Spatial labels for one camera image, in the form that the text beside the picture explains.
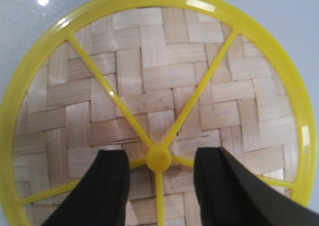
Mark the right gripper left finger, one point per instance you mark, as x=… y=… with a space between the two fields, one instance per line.
x=101 y=196

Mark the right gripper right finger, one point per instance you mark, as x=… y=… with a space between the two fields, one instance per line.
x=230 y=195

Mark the bamboo steamer lid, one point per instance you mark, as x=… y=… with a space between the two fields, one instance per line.
x=158 y=79

